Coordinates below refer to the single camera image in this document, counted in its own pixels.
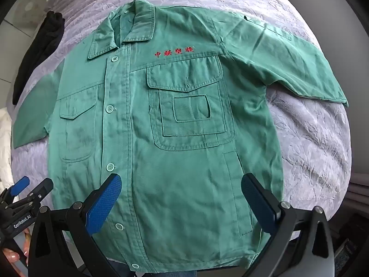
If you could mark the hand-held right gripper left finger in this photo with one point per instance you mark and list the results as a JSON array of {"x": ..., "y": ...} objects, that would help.
[{"x": 103, "y": 205}]

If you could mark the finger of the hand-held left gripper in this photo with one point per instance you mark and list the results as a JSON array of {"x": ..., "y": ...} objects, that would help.
[
  {"x": 19, "y": 185},
  {"x": 39, "y": 192}
]

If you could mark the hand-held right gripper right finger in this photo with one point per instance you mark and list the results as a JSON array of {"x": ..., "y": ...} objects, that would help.
[{"x": 259, "y": 205}]

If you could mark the green work jacket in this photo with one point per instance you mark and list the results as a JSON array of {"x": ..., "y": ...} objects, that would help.
[{"x": 173, "y": 179}]

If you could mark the person's left hand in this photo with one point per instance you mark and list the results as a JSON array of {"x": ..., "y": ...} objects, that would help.
[{"x": 12, "y": 256}]

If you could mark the white cloth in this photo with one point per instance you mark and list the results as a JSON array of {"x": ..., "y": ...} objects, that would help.
[{"x": 5, "y": 150}]

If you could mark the lilac textured bedspread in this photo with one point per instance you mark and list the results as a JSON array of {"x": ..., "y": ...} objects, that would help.
[{"x": 311, "y": 138}]

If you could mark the person's blue jeans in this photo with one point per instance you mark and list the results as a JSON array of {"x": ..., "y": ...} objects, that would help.
[{"x": 161, "y": 274}]

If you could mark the dark book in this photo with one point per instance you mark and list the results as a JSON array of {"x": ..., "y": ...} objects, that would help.
[{"x": 347, "y": 252}]

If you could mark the black cloth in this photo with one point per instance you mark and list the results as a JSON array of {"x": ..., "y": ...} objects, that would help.
[{"x": 37, "y": 57}]

